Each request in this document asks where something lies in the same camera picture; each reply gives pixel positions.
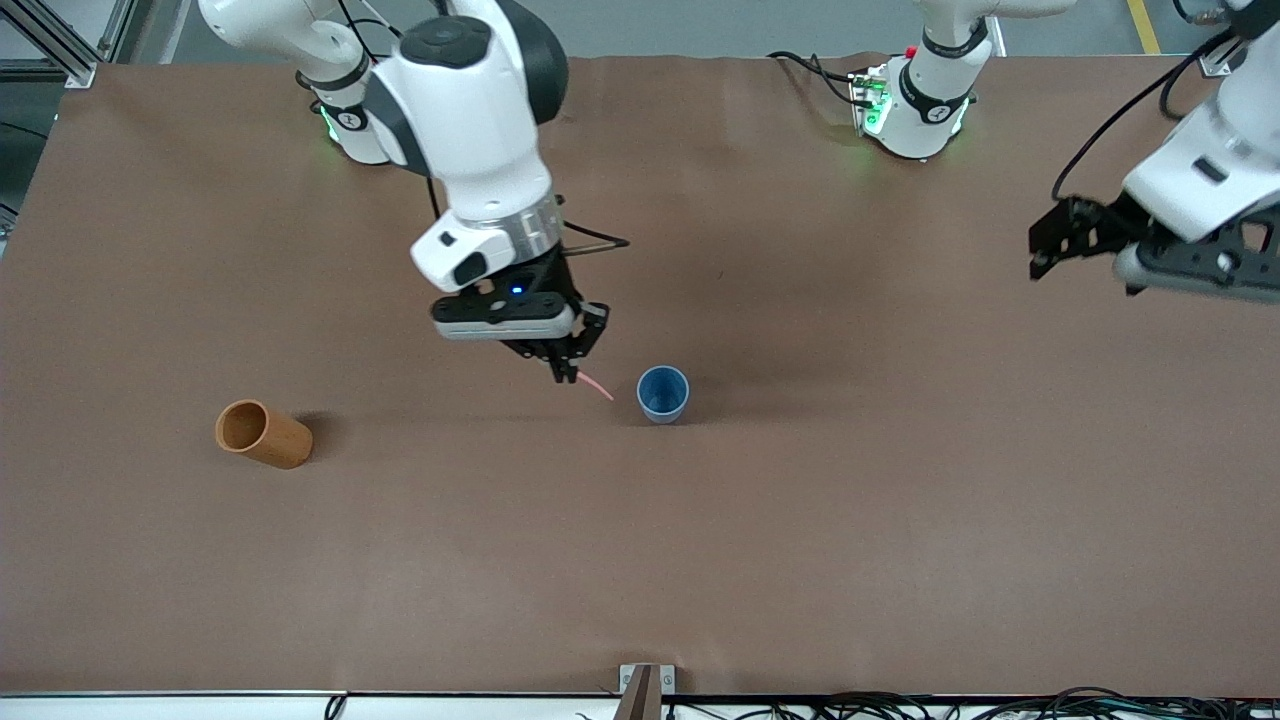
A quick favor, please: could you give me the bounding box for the blue cup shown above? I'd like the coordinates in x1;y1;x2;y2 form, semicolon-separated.
637;365;691;425

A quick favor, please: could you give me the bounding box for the orange cup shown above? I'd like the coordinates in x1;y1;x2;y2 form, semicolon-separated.
215;399;314;470

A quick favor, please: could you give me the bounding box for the brown table cloth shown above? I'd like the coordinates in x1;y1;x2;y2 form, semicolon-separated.
0;52;1280;698

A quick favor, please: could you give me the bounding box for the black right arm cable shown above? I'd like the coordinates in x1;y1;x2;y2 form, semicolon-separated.
425;175;632;257

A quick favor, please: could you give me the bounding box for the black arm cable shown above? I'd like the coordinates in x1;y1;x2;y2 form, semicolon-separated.
425;175;632;257
1052;28;1243;201

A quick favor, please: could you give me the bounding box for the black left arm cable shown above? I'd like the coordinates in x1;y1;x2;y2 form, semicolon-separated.
1052;28;1243;201

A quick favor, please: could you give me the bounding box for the black left base cable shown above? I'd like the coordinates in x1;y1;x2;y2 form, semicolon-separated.
767;50;863;107

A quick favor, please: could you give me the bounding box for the metal bracket with post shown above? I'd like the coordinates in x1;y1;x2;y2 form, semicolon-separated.
615;664;677;720

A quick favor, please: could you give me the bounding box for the black cable bundle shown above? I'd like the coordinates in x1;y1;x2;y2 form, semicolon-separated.
665;686;1280;720

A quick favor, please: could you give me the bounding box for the aluminium frame profile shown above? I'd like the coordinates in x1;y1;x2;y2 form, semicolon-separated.
0;0;137;89

